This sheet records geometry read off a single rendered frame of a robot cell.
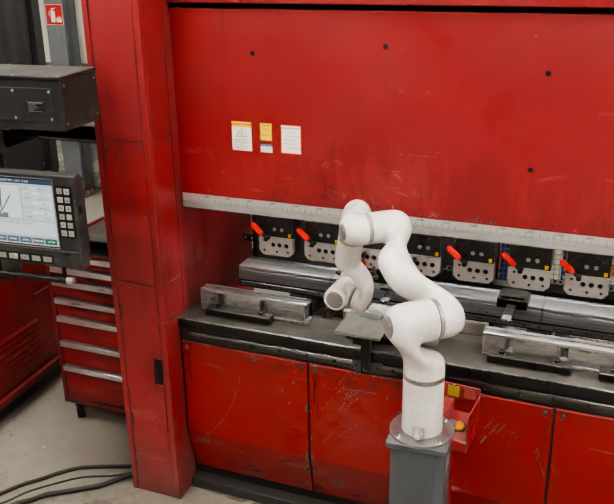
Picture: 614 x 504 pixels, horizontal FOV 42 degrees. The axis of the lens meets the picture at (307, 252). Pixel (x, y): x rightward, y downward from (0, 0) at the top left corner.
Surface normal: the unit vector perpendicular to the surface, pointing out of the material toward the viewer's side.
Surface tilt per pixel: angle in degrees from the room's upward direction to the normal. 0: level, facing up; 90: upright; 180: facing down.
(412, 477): 90
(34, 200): 90
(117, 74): 90
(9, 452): 0
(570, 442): 90
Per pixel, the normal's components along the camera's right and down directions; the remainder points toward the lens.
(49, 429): -0.01, -0.93
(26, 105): -0.29, 0.34
